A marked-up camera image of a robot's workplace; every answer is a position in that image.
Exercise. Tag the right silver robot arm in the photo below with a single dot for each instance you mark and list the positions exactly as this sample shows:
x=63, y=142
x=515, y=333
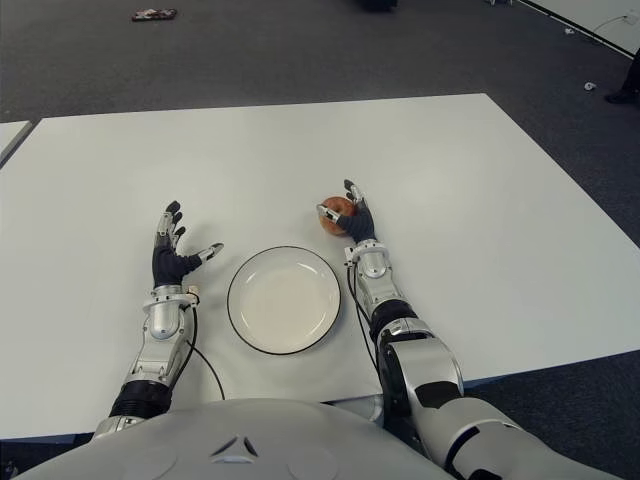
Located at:
x=425, y=360

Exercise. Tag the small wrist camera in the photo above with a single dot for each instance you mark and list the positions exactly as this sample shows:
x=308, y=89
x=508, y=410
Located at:
x=349, y=256
x=192, y=295

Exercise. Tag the neighbouring white table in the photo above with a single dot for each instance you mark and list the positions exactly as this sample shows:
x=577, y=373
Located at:
x=10, y=137

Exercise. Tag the dark shoe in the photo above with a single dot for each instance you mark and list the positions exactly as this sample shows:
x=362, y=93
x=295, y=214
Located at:
x=622, y=97

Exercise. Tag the small left wrist camera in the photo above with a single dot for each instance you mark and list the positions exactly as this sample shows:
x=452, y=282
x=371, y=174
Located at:
x=192, y=295

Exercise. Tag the red-brown apple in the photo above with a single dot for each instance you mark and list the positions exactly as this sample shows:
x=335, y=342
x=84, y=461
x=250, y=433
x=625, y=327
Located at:
x=334, y=226

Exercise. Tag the white plate with black rim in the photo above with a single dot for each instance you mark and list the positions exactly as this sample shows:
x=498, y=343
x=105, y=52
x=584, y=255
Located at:
x=285, y=300

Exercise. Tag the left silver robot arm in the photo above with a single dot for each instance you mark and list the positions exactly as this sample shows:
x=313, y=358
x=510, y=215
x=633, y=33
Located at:
x=162, y=320

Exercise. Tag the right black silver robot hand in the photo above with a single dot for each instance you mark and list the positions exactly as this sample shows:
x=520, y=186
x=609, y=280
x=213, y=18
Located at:
x=361, y=225

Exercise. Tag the small right wrist camera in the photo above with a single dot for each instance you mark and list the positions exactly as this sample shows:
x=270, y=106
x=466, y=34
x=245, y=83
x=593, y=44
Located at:
x=349, y=256

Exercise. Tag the dark flat object on floor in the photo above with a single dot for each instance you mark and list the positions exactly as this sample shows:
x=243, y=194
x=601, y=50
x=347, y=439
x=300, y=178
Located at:
x=154, y=14

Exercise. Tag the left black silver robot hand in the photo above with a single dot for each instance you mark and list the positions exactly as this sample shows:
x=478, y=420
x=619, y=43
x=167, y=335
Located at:
x=167, y=265

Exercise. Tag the grey robot torso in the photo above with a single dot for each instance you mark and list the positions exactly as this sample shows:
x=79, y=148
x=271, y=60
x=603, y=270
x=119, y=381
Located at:
x=260, y=440

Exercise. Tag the white table with dark edge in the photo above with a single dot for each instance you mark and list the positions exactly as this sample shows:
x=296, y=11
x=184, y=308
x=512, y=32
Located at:
x=600, y=20

